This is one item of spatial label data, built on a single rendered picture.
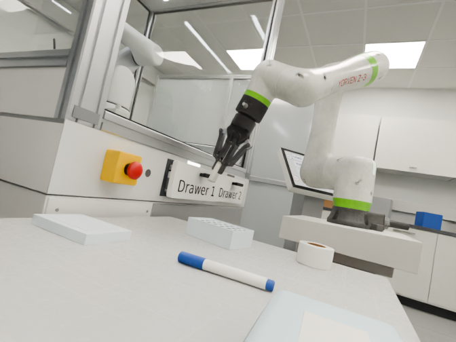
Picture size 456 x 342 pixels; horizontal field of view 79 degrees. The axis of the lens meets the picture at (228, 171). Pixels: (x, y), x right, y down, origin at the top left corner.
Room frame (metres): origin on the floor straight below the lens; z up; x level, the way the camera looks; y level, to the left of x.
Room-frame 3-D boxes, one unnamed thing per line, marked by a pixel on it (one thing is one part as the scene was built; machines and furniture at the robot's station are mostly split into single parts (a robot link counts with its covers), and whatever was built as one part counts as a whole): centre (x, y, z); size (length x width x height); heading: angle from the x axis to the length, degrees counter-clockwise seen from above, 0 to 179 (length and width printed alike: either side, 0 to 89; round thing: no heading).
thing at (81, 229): (0.45, 0.21, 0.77); 0.13 x 0.09 x 0.02; 65
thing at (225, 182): (1.22, -0.03, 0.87); 0.29 x 0.02 x 0.11; 154
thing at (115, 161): (0.63, 0.24, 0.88); 0.07 x 0.05 x 0.07; 154
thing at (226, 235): (0.62, -0.01, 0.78); 0.12 x 0.08 x 0.04; 54
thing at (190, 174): (0.93, 0.09, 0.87); 0.29 x 0.02 x 0.11; 154
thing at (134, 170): (0.62, 0.21, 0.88); 0.04 x 0.03 x 0.04; 154
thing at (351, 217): (0.97, -0.51, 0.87); 0.26 x 0.15 x 0.06; 70
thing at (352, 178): (1.00, -0.45, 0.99); 0.16 x 0.13 x 0.19; 37
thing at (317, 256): (0.57, -0.21, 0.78); 0.07 x 0.07 x 0.04
